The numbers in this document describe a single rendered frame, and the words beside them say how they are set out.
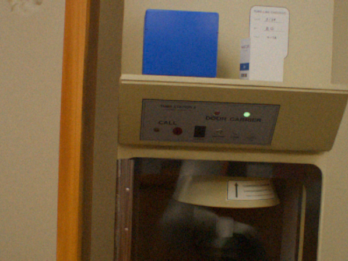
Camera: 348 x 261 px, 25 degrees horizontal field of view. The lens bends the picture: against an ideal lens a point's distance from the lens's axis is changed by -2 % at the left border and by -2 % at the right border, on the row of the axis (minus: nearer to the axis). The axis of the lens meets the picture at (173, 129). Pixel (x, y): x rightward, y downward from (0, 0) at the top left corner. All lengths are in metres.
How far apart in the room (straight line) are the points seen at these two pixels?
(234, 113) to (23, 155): 0.63
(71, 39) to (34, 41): 0.53
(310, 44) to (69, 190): 0.42
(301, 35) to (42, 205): 0.69
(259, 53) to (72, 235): 0.36
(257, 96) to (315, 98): 0.08
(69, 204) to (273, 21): 0.41
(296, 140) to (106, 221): 0.59
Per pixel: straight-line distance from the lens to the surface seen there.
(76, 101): 1.08
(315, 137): 1.15
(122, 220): 1.17
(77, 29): 1.08
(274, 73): 1.10
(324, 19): 1.21
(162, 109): 1.08
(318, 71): 1.20
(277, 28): 1.19
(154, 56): 1.06
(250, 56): 1.09
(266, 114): 1.10
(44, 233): 1.63
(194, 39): 1.06
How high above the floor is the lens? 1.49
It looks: 3 degrees down
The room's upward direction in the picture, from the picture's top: 3 degrees clockwise
